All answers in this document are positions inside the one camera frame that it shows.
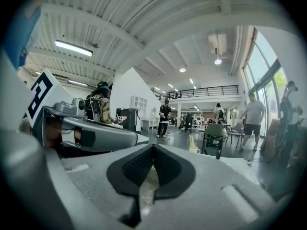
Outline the black storage cabinet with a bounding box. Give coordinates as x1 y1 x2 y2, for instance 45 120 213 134
116 107 142 132

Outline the black mezzanine railing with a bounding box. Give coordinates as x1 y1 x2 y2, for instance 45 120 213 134
150 85 239 101

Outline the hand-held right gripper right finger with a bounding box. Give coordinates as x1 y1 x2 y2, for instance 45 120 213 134
141 143 276 230

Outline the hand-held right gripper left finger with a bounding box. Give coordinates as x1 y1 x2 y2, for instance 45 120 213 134
59 142 154 230

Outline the long fluorescent ceiling light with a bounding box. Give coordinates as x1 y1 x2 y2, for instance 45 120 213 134
68 80 89 87
54 39 94 57

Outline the ceiling air conditioner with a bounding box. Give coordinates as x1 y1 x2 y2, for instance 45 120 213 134
208 33 228 55

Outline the blue polo shirt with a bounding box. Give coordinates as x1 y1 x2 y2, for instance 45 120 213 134
6 6 42 70

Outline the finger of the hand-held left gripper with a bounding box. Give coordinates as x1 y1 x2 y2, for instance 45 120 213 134
61 117 139 152

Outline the glass window wall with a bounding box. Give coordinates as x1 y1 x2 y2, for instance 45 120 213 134
242 27 288 138

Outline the white folding table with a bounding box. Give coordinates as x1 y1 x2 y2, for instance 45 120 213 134
158 120 171 138

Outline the black office chair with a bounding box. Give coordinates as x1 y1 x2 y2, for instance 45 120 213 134
182 113 194 133

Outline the light grey vest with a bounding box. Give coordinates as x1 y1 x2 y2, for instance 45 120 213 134
0 50 33 135

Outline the person's left hand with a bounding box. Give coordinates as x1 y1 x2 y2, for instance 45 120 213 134
45 122 63 150

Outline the white shelf cabinet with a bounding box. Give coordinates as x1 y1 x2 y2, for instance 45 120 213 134
130 95 148 112

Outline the cardboard box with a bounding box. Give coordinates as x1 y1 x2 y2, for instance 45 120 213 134
260 118 282 158

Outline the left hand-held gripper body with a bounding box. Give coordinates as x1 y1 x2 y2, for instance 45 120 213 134
24 68 87 153

